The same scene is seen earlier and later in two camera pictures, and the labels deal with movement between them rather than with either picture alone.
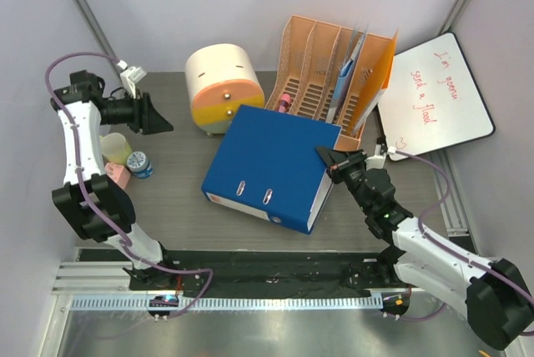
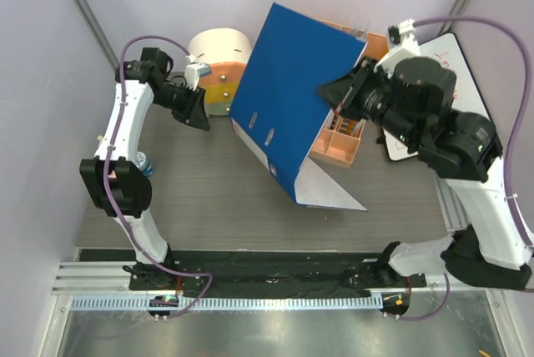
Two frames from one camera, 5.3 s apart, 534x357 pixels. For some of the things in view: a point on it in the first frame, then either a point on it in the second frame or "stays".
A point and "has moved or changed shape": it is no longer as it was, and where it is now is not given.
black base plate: (276, 270) stays
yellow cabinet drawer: (224, 110) -> (221, 93)
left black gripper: (146, 118) -> (193, 112)
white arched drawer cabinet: (221, 77) has moved or changed shape
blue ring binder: (269, 165) -> (279, 110)
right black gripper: (340, 161) -> (344, 94)
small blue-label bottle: (140, 165) stays
